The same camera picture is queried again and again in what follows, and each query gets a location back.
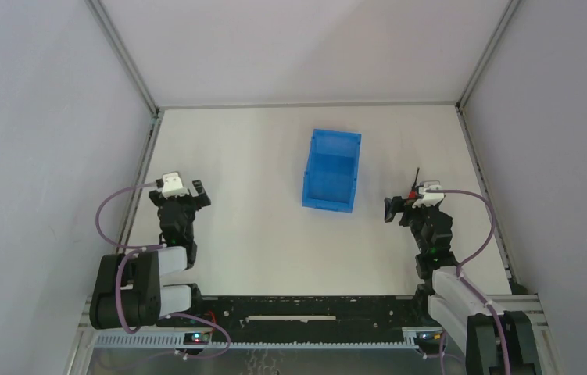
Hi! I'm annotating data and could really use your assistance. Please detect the blue plastic bin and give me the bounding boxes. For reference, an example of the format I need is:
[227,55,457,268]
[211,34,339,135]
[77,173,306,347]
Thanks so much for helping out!
[302,129,362,213]

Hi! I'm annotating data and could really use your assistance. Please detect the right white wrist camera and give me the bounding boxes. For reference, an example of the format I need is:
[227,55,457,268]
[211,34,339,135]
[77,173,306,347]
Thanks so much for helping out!
[412,180,446,209]

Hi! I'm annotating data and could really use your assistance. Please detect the grey cable duct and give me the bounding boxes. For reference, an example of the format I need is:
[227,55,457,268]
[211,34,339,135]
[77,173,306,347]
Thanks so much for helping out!
[95,331,419,349]

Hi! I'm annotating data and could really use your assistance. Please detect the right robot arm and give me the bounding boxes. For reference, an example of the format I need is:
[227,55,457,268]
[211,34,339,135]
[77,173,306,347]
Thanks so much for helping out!
[384,193,542,374]

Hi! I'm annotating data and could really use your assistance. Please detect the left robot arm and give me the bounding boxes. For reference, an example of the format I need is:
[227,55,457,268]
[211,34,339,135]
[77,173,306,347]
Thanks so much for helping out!
[89,173,211,334]

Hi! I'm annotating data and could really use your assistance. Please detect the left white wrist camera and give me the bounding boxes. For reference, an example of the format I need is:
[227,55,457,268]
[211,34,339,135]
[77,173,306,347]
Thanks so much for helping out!
[156,172,190,198]

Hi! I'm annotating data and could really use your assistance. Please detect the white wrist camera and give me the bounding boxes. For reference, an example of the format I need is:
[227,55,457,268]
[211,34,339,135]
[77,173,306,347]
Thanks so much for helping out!
[412,180,446,209]
[156,172,190,198]

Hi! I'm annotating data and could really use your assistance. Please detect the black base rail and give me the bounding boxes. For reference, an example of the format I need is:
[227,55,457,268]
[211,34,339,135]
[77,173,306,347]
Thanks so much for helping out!
[158,295,465,345]

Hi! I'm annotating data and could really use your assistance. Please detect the red black screwdriver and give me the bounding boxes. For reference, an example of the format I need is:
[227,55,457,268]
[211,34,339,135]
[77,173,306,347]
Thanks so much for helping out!
[408,167,420,199]

